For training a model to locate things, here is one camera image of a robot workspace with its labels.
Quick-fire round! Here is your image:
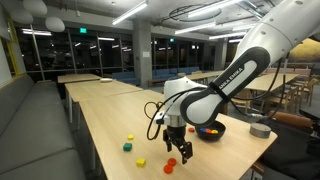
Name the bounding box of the grey upholstered bench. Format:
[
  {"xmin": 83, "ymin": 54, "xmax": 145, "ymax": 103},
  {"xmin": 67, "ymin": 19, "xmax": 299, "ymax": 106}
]
[{"xmin": 0, "ymin": 73, "xmax": 87, "ymax": 180}]

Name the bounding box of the black round bowl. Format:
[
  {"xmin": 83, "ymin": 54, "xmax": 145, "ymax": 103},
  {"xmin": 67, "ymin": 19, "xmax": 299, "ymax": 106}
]
[{"xmin": 194, "ymin": 120, "xmax": 227, "ymax": 142}]

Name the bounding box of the brown leather chair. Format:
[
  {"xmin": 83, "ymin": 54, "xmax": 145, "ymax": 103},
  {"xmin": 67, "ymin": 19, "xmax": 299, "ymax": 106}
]
[{"xmin": 266, "ymin": 110, "xmax": 314, "ymax": 134}]

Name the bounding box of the wooden chair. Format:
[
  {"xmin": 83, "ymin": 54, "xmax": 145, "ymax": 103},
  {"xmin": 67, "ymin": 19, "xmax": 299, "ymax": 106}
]
[
  {"xmin": 266, "ymin": 85, "xmax": 300, "ymax": 113},
  {"xmin": 299, "ymin": 77, "xmax": 320, "ymax": 108},
  {"xmin": 231, "ymin": 97, "xmax": 252, "ymax": 115}
]

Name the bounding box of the black ceiling ring fixture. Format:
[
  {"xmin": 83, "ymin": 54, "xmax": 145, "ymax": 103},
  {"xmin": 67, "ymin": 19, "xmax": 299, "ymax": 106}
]
[{"xmin": 169, "ymin": 3, "xmax": 223, "ymax": 23}]

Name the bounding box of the grey duct tape roll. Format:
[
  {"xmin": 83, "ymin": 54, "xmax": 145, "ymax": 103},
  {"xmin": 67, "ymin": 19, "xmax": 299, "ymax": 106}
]
[{"xmin": 249, "ymin": 122, "xmax": 272, "ymax": 139}]

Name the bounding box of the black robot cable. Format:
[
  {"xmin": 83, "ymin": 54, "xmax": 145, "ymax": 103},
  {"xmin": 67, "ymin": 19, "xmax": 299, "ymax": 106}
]
[{"xmin": 144, "ymin": 58, "xmax": 288, "ymax": 142}]

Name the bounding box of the concrete column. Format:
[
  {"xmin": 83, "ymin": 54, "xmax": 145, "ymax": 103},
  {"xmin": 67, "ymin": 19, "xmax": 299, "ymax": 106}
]
[{"xmin": 132, "ymin": 19, "xmax": 153, "ymax": 89}]

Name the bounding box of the yellow window frame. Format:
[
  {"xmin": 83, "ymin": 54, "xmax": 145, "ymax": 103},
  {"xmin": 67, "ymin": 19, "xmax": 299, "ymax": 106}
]
[{"xmin": 5, "ymin": 19, "xmax": 22, "ymax": 78}]

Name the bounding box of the golden wall mural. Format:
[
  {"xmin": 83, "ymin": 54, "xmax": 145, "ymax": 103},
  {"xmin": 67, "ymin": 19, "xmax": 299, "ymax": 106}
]
[{"xmin": 289, "ymin": 37, "xmax": 320, "ymax": 63}]

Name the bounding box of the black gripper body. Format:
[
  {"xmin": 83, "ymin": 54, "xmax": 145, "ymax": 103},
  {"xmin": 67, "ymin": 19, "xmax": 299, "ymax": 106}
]
[{"xmin": 167, "ymin": 125, "xmax": 187, "ymax": 144}]

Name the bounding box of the white pendant lamp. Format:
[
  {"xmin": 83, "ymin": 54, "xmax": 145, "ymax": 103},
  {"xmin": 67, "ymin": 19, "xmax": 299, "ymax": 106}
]
[
  {"xmin": 9, "ymin": 8, "xmax": 34, "ymax": 25},
  {"xmin": 22, "ymin": 0, "xmax": 48, "ymax": 16},
  {"xmin": 44, "ymin": 16, "xmax": 66, "ymax": 33}
]

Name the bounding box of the blue sofa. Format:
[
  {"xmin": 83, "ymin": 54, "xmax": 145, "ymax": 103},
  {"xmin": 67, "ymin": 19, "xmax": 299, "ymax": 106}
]
[
  {"xmin": 152, "ymin": 66, "xmax": 201, "ymax": 81},
  {"xmin": 111, "ymin": 70, "xmax": 141, "ymax": 86}
]

